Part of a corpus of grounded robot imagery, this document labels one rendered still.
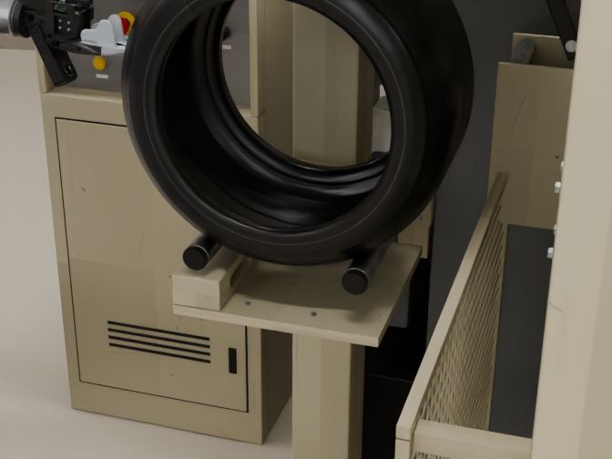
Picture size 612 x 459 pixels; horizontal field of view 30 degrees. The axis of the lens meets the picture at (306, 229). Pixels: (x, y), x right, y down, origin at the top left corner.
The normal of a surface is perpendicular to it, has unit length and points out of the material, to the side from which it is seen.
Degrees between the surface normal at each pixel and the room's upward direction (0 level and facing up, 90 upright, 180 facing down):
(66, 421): 0
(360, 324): 0
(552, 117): 90
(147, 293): 90
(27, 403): 0
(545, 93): 90
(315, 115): 90
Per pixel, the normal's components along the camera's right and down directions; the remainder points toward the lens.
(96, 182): -0.30, 0.41
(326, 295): 0.00, -0.90
